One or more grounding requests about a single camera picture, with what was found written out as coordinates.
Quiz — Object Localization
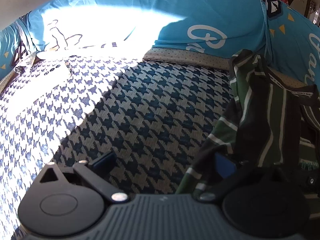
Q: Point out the wooden door frame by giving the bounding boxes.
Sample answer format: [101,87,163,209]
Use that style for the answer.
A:
[304,0,320,28]

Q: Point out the white phone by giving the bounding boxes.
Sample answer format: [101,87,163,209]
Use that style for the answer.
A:
[30,61,74,85]

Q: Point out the blue printed quilt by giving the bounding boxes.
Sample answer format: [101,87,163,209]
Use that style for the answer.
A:
[0,0,320,85]

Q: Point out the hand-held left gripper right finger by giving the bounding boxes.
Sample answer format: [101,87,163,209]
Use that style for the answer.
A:
[196,154,290,202]

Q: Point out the houndstooth woven mat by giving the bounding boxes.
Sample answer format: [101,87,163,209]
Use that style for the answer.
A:
[0,47,320,240]

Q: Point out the green brown striped t-shirt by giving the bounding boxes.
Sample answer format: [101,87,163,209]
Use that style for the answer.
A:
[175,49,320,195]

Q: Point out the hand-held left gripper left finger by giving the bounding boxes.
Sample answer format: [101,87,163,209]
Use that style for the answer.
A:
[39,152,128,203]

